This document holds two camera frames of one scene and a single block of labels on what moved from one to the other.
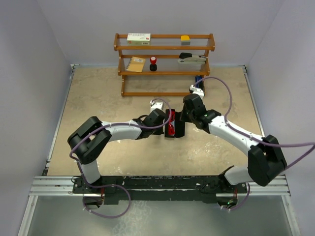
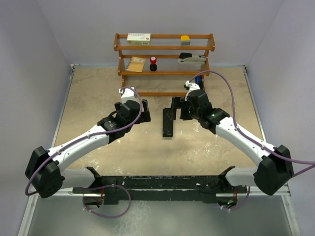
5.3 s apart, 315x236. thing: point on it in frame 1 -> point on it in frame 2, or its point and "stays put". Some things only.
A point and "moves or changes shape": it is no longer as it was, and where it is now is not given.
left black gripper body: x=157 y=131 -> x=145 y=117
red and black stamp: x=153 y=66 stays put
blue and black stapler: x=199 y=81 stays put
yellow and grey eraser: x=185 y=40 stays put
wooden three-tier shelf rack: x=163 y=65 stays put
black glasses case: x=174 y=128 moves or changes shape
